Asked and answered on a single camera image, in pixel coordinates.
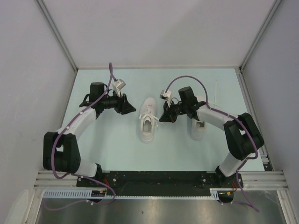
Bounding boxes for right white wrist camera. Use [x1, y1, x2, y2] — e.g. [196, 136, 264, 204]
[160, 90, 172, 107]

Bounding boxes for corner metal post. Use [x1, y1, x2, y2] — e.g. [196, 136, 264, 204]
[239, 0, 284, 73]
[34, 0, 78, 73]

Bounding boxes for left corner metal post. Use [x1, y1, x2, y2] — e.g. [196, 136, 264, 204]
[34, 0, 78, 73]

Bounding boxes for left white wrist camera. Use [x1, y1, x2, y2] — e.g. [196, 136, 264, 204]
[112, 79, 126, 97]

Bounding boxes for white sneaker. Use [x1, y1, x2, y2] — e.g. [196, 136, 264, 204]
[190, 79, 221, 141]
[139, 97, 159, 143]

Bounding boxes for aluminium rail frame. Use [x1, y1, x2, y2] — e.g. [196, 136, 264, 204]
[34, 170, 289, 190]

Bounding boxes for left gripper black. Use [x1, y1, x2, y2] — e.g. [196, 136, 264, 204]
[100, 89, 136, 115]

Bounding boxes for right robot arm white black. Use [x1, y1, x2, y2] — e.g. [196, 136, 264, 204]
[159, 86, 264, 187]

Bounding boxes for white cable duct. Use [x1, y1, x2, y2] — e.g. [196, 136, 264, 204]
[43, 189, 219, 200]

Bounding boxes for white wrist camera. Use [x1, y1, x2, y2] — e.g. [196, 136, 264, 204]
[160, 90, 172, 107]
[112, 79, 126, 97]

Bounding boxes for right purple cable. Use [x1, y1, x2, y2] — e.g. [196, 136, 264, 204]
[165, 76, 260, 212]

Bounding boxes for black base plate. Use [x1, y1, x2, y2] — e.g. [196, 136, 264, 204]
[77, 170, 245, 197]

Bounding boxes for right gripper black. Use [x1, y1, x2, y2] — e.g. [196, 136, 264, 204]
[159, 99, 188, 123]

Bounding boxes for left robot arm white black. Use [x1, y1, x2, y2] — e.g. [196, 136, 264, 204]
[43, 79, 136, 187]

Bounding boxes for right corner metal post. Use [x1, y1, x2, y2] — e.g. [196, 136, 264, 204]
[239, 0, 284, 73]

